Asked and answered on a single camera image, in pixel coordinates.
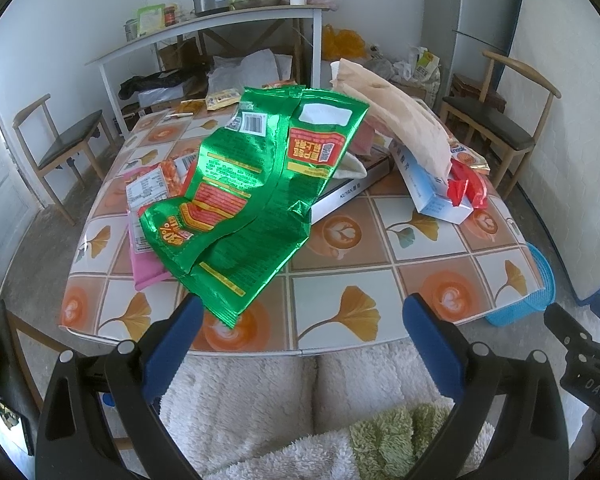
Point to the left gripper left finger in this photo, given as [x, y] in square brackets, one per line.
[74, 440]

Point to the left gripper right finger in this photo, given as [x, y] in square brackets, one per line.
[530, 440]

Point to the red plastic wrapper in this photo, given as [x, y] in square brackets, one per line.
[465, 184]

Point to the blue white tissue box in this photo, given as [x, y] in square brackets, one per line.
[429, 194]

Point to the orange biscuit wrapper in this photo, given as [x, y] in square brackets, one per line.
[468, 157]

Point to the red white snack packet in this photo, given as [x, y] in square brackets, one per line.
[154, 183]

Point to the grey charging cable box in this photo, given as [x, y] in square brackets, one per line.
[340, 192]

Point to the green snack bag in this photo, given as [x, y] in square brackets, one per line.
[248, 207]

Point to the white cloth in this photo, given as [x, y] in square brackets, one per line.
[350, 167]

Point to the brown paper bag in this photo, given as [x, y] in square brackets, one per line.
[396, 114]

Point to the blue plastic basket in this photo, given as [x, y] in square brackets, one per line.
[530, 300]

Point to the white fluffy blanket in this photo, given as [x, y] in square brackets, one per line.
[356, 414]

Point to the pink flat packet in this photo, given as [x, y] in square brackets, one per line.
[147, 269]

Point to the wooden chair right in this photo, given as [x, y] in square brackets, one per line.
[496, 127]

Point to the wooden chair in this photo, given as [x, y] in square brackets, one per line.
[496, 127]
[64, 147]

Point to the wooden chair left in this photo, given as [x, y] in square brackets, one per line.
[64, 147]

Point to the yellow snack packet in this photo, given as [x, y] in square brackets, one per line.
[221, 99]

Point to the grey refrigerator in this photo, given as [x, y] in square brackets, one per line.
[458, 31]

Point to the orange plastic bag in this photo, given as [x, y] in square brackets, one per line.
[341, 43]

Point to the green packet on shelf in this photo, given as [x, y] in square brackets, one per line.
[150, 19]

